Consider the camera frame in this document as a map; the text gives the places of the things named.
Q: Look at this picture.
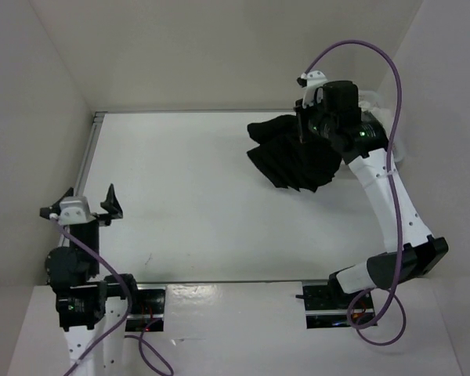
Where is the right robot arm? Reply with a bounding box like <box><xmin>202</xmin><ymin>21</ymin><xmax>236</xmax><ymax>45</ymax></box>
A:
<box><xmin>295</xmin><ymin>71</ymin><xmax>449</xmax><ymax>308</ymax></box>

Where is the white cloth in basket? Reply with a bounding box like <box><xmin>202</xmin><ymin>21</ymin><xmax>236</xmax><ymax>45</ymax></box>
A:
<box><xmin>359</xmin><ymin>90</ymin><xmax>395</xmax><ymax>132</ymax></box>

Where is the black pleated skirt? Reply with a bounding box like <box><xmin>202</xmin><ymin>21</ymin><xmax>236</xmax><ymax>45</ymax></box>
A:
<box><xmin>247</xmin><ymin>114</ymin><xmax>342</xmax><ymax>192</ymax></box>

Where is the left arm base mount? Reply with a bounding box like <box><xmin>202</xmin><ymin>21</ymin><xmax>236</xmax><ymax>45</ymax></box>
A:
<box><xmin>125</xmin><ymin>284</ymin><xmax>166</xmax><ymax>333</ymax></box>

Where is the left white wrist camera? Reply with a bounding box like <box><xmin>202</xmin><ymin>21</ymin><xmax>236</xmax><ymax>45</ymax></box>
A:
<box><xmin>49</xmin><ymin>196</ymin><xmax>96</xmax><ymax>226</ymax></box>

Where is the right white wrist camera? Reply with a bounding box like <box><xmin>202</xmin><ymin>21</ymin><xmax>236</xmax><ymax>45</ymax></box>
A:
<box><xmin>297</xmin><ymin>70</ymin><xmax>328</xmax><ymax>108</ymax></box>

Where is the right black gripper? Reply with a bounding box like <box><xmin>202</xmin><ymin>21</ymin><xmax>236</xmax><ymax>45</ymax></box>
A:
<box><xmin>294</xmin><ymin>93</ymin><xmax>338</xmax><ymax>143</ymax></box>

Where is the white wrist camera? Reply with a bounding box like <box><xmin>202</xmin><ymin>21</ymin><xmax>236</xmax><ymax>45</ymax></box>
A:
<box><xmin>49</xmin><ymin>196</ymin><xmax>96</xmax><ymax>226</ymax></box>
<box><xmin>297</xmin><ymin>70</ymin><xmax>328</xmax><ymax>108</ymax></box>

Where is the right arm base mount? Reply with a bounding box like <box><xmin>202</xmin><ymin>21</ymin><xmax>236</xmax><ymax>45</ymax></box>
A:
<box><xmin>295</xmin><ymin>280</ymin><xmax>375</xmax><ymax>330</ymax></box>

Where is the white plastic basket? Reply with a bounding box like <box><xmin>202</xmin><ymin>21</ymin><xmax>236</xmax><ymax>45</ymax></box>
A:
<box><xmin>358</xmin><ymin>89</ymin><xmax>407</xmax><ymax>164</ymax></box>

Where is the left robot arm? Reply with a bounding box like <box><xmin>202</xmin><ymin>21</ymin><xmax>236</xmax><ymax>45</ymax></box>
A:
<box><xmin>39</xmin><ymin>186</ymin><xmax>140</xmax><ymax>375</ymax></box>

